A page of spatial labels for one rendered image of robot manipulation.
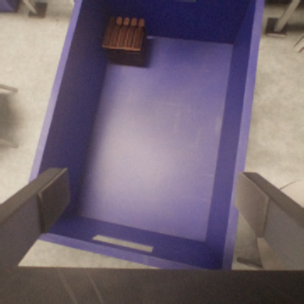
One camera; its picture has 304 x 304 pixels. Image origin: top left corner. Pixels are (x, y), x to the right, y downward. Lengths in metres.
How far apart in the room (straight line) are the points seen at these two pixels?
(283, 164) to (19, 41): 1.22
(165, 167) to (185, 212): 0.13
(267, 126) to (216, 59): 0.35
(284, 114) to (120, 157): 0.63
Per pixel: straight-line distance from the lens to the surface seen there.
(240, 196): 0.17
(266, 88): 0.99
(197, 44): 0.75
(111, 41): 0.67
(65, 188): 0.17
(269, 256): 0.65
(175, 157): 0.62
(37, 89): 1.10
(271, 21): 1.13
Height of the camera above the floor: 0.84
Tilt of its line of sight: 79 degrees down
